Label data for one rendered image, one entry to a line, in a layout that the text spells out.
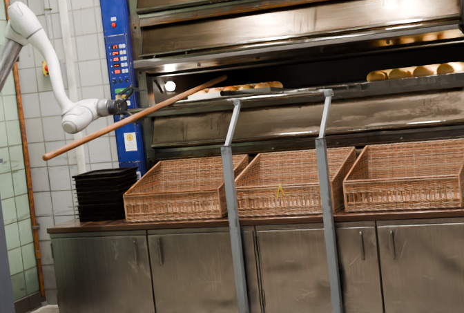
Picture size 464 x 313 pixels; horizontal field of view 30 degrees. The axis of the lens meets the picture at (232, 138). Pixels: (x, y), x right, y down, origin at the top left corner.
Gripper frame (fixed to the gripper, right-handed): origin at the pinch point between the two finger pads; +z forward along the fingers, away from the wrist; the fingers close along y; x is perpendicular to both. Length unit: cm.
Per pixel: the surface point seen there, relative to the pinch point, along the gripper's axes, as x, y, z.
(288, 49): -47, -20, 61
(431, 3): -63, -35, 133
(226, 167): -2, 35, 39
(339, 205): -22, 59, 88
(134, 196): -12, 48, -19
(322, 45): -47, -20, 79
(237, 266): -2, 83, 40
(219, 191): -13, 48, 29
